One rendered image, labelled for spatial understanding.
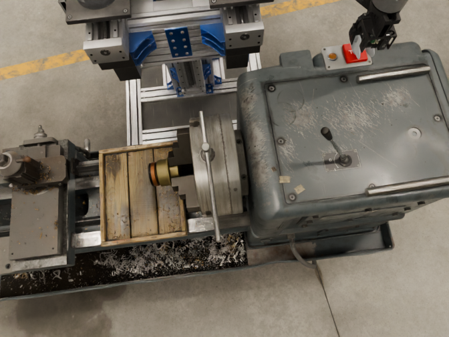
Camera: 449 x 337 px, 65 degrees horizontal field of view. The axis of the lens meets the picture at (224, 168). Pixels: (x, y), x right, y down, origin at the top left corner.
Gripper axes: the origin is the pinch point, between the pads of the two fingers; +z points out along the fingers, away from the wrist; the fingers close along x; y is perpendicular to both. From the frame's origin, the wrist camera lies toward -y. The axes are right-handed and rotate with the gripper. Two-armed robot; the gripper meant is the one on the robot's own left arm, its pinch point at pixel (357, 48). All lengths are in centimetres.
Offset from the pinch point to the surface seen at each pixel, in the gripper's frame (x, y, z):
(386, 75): 6.0, 9.5, 0.5
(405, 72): 11.3, 9.3, 0.4
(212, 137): -43.8, 19.2, 4.5
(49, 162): -100, 11, 26
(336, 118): -9.6, 19.2, 2.4
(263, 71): -26.8, 2.0, 2.4
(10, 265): -119, 42, 38
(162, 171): -60, 23, 16
